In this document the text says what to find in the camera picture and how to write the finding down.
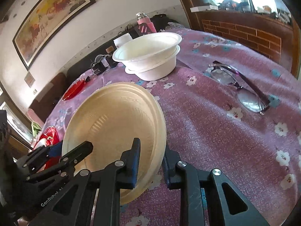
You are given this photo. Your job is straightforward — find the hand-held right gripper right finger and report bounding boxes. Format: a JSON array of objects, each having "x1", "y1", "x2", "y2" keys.
[{"x1": 162, "y1": 147, "x2": 271, "y2": 226}]

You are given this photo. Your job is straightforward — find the large framed painting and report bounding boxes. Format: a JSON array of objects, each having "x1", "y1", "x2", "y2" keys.
[{"x1": 12, "y1": 0, "x2": 97, "y2": 71}]

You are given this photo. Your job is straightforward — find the pink armchair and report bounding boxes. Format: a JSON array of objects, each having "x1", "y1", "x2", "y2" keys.
[{"x1": 28, "y1": 72, "x2": 68, "y2": 123}]

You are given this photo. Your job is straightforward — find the pink water bottle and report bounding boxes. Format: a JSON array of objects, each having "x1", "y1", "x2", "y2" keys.
[{"x1": 136, "y1": 11, "x2": 157, "y2": 34}]

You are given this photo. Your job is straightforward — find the purple frame eyeglasses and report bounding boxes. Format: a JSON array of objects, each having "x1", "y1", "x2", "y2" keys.
[{"x1": 208, "y1": 61, "x2": 271, "y2": 116}]

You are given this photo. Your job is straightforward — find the black labelled motor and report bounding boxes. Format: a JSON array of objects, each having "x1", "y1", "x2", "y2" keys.
[{"x1": 91, "y1": 54, "x2": 107, "y2": 76}]

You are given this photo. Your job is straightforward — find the wooden brick panel counter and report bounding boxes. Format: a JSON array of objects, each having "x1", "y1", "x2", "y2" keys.
[{"x1": 171, "y1": 0, "x2": 298, "y2": 76}]

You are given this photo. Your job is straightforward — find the black phone stand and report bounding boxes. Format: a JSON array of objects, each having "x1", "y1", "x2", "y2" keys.
[{"x1": 137, "y1": 23, "x2": 154, "y2": 39}]

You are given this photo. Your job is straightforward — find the wooden glass door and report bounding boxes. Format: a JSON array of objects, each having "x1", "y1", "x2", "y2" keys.
[{"x1": 0, "y1": 85, "x2": 36, "y2": 151}]

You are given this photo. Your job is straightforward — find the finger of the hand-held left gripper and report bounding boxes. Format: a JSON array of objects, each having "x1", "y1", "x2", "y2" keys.
[
  {"x1": 25, "y1": 141, "x2": 94, "y2": 184},
  {"x1": 16, "y1": 143, "x2": 63, "y2": 170}
]

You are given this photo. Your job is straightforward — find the small wall picture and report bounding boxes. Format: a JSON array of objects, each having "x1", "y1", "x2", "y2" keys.
[{"x1": 24, "y1": 72, "x2": 36, "y2": 88}]

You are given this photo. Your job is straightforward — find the purple floral tablecloth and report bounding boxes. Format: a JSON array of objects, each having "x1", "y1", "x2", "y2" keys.
[{"x1": 35, "y1": 27, "x2": 301, "y2": 226}]

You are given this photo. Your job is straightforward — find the small red plate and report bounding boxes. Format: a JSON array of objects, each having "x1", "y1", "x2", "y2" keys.
[
  {"x1": 35, "y1": 126, "x2": 61, "y2": 151},
  {"x1": 61, "y1": 77, "x2": 87, "y2": 101}
]

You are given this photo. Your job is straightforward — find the green cloth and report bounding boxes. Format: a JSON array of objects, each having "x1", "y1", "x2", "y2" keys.
[{"x1": 31, "y1": 121, "x2": 43, "y2": 137}]

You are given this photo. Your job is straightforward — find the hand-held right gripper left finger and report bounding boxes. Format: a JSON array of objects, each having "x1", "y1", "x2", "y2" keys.
[{"x1": 29, "y1": 137, "x2": 141, "y2": 226}]

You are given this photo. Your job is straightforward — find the white flat box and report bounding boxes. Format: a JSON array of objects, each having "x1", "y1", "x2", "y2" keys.
[{"x1": 190, "y1": 4, "x2": 220, "y2": 13}]

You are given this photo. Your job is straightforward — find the cream foam bowl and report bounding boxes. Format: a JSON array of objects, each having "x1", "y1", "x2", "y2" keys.
[{"x1": 62, "y1": 82, "x2": 167, "y2": 206}]

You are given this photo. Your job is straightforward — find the white plastic jar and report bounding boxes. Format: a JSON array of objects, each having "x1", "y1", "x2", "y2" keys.
[{"x1": 113, "y1": 33, "x2": 133, "y2": 50}]

